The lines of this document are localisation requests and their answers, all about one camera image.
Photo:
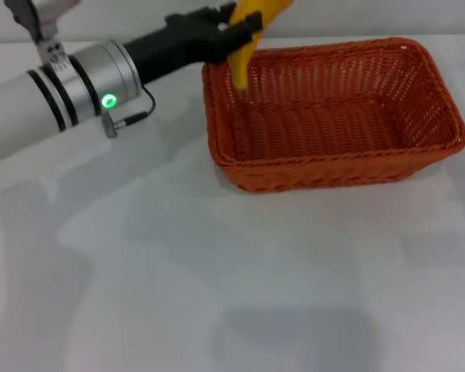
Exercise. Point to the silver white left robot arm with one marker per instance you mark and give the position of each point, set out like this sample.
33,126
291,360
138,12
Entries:
42,104

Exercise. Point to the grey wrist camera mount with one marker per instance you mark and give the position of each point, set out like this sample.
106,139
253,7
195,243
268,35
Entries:
42,17

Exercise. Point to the orange woven plastic basket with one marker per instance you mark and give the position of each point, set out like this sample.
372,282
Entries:
333,128

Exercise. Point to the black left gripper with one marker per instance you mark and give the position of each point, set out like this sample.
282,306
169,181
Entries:
186,42

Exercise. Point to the yellow banana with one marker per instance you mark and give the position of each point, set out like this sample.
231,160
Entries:
240,73

